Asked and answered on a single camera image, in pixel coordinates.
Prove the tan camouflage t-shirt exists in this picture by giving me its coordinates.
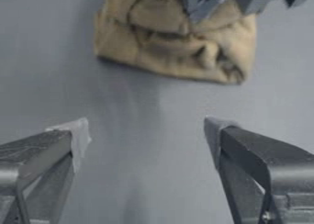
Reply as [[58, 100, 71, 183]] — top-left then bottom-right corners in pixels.
[[93, 0, 259, 85]]

